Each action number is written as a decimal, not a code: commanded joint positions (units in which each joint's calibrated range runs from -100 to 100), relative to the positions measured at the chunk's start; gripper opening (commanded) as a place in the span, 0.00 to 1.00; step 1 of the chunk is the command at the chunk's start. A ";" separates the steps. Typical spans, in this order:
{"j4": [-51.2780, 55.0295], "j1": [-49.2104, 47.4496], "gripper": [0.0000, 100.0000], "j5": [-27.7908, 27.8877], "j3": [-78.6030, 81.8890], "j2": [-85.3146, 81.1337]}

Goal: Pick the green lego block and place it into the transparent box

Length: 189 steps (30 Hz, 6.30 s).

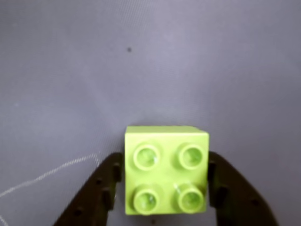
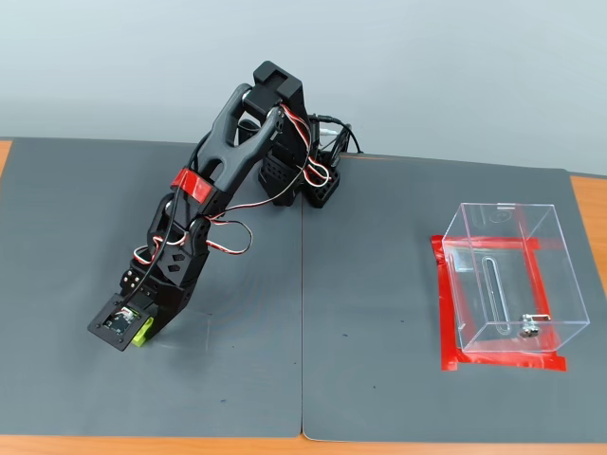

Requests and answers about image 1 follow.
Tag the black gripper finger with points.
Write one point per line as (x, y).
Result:
(94, 195)
(237, 200)

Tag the grey mat with chalk square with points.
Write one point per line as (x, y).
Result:
(141, 70)

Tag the green lego block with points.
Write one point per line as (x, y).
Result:
(165, 171)

